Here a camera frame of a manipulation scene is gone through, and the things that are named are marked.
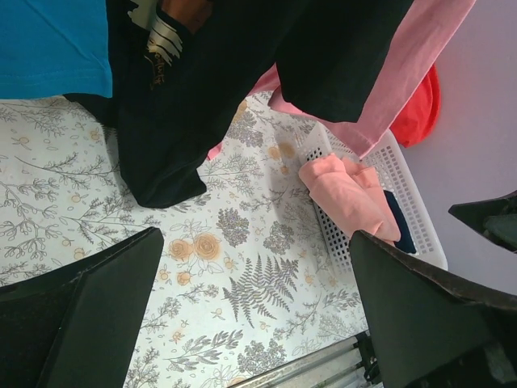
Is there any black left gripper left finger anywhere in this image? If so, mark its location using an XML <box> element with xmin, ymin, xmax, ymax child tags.
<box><xmin>1</xmin><ymin>227</ymin><xmax>164</xmax><ymax>388</ymax></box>

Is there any blue hanging t-shirt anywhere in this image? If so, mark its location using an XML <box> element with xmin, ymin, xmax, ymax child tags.
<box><xmin>1</xmin><ymin>1</ymin><xmax>112</xmax><ymax>99</ymax></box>

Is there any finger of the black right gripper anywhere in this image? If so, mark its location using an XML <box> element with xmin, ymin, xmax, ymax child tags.
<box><xmin>448</xmin><ymin>196</ymin><xmax>516</xmax><ymax>253</ymax></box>

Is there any navy blue folded garment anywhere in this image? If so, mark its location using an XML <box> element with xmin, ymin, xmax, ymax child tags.
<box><xmin>384</xmin><ymin>190</ymin><xmax>417</xmax><ymax>254</ymax></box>

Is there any black hanging t-shirt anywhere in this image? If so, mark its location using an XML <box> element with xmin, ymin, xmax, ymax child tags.
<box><xmin>69</xmin><ymin>1</ymin><xmax>410</xmax><ymax>209</ymax></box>

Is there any white perforated plastic basket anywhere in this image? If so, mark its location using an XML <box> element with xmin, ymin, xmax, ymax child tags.
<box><xmin>296</xmin><ymin>122</ymin><xmax>448</xmax><ymax>276</ymax></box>

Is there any aluminium frame rail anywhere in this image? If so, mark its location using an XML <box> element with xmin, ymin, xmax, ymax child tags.
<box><xmin>235</xmin><ymin>331</ymin><xmax>375</xmax><ymax>388</ymax></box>

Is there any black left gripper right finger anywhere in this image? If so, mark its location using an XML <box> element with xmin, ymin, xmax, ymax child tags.
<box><xmin>350</xmin><ymin>231</ymin><xmax>516</xmax><ymax>387</ymax></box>

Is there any pink hanging t-shirt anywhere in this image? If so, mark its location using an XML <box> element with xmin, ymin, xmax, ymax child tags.
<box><xmin>207</xmin><ymin>0</ymin><xmax>477</xmax><ymax>162</ymax></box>

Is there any orange-red t-shirt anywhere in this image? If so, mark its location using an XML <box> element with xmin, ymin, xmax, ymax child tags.
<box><xmin>392</xmin><ymin>64</ymin><xmax>441</xmax><ymax>148</ymax></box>

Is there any salmon pink t-shirt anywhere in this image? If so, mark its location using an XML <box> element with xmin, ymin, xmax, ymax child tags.
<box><xmin>299</xmin><ymin>154</ymin><xmax>401</xmax><ymax>244</ymax></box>

